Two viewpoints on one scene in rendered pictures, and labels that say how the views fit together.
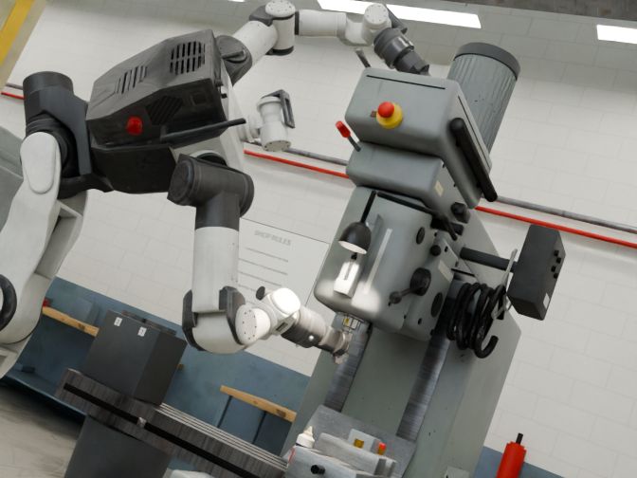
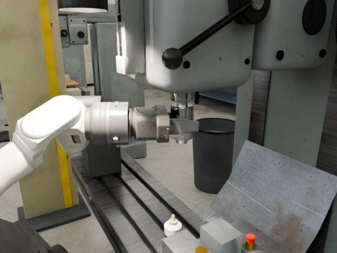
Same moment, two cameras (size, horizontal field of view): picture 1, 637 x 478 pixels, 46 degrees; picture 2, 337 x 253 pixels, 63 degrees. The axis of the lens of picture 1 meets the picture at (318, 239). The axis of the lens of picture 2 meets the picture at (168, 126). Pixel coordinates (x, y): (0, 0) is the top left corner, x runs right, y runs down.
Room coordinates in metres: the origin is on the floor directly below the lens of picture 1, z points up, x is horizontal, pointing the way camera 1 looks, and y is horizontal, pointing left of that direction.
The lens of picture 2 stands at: (1.38, -0.42, 1.40)
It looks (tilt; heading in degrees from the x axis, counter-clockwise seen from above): 18 degrees down; 31
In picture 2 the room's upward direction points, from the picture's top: straight up
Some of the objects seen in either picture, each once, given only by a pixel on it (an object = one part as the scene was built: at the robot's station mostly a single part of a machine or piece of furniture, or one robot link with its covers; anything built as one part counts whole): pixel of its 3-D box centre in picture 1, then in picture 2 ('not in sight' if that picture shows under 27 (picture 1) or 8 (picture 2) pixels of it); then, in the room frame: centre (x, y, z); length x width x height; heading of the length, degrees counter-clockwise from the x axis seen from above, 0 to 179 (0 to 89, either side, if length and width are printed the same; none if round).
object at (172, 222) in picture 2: (302, 449); (173, 235); (1.84, -0.15, 0.97); 0.04 x 0.04 x 0.11
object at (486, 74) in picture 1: (471, 105); not in sight; (2.09, -0.27, 2.05); 0.20 x 0.20 x 0.32
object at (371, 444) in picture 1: (361, 446); (220, 243); (1.81, -0.28, 1.03); 0.06 x 0.05 x 0.06; 64
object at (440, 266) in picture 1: (398, 280); (259, 4); (2.04, -0.25, 1.47); 0.24 x 0.19 x 0.26; 62
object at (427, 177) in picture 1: (409, 191); not in sight; (1.91, -0.18, 1.68); 0.34 x 0.24 x 0.10; 152
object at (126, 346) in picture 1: (135, 354); (98, 140); (2.12, 0.35, 1.01); 0.22 x 0.12 x 0.20; 55
